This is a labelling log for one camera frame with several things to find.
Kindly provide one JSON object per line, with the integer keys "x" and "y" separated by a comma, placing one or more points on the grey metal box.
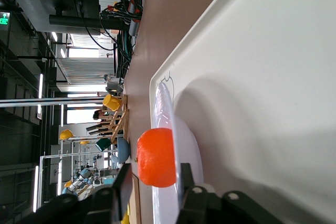
{"x": 114, "y": 87}

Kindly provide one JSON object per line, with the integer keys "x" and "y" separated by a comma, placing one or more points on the wooden mug rack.
{"x": 119, "y": 124}

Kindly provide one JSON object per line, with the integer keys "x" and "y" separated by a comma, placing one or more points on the yellow lemon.
{"x": 126, "y": 217}

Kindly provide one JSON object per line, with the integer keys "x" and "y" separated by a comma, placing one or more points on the blue bowl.
{"x": 123, "y": 150}

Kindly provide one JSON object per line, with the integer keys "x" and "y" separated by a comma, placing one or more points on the cream bear print tray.
{"x": 262, "y": 77}

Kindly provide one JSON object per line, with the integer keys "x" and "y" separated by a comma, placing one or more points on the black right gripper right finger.
{"x": 194, "y": 205}

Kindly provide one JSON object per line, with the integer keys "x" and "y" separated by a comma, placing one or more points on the blue grey background robot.
{"x": 78, "y": 179}

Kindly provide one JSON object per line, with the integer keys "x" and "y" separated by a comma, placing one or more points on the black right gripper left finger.
{"x": 124, "y": 190}

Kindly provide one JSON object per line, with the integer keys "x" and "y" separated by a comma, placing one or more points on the wooden cutting board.
{"x": 136, "y": 203}

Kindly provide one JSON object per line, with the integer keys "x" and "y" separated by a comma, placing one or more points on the orange mandarin fruit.
{"x": 156, "y": 155}

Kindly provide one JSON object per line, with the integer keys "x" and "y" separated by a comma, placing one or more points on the green exit sign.
{"x": 4, "y": 19}

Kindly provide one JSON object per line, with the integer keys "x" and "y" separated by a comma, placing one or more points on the seated person dark hair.
{"x": 97, "y": 116}

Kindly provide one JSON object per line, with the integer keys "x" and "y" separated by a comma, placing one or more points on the yellow safety helmet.
{"x": 67, "y": 134}

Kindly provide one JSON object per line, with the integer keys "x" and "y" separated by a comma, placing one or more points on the dark green mug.
{"x": 103, "y": 144}

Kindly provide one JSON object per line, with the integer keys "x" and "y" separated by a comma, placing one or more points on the pale lavender round plate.
{"x": 189, "y": 150}

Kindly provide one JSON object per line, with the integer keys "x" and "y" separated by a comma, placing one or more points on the yellow mug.
{"x": 111, "y": 102}

